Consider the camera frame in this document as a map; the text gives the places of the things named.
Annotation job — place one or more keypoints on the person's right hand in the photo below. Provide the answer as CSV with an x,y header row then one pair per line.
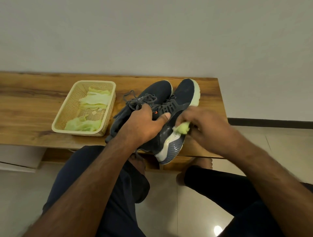
x,y
210,129

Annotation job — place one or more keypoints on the person's left hand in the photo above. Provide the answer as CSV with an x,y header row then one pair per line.
x,y
141,127

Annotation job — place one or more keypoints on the grey shoelace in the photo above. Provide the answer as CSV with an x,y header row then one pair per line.
x,y
168,103
139,100

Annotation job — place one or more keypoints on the dark sneaker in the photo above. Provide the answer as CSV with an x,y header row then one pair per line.
x,y
185,90
159,90

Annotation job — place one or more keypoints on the person's right forearm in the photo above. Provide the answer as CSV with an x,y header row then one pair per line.
x,y
274,180

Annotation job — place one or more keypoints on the person's left forearm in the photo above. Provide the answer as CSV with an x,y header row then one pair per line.
x,y
80,190

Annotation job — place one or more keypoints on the person's left leg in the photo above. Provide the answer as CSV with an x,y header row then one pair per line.
x,y
138,163

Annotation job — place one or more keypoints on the small white paper scrap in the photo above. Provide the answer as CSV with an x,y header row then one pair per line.
x,y
94,112

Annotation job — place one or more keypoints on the dark baseboard strip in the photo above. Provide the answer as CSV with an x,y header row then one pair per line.
x,y
269,123

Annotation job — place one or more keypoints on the cream plastic mesh basket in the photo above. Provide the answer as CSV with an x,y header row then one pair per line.
x,y
71,107

